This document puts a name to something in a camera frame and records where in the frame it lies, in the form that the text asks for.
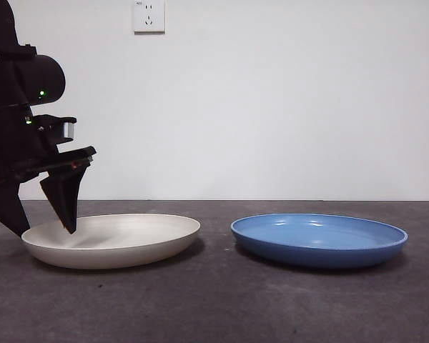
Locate white plate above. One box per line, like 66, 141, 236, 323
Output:
21, 213, 202, 270

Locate blue plate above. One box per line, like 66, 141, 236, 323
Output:
230, 213, 409, 269

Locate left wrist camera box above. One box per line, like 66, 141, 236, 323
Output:
59, 119, 77, 141

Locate white wall socket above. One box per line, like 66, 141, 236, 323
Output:
134, 0, 167, 36

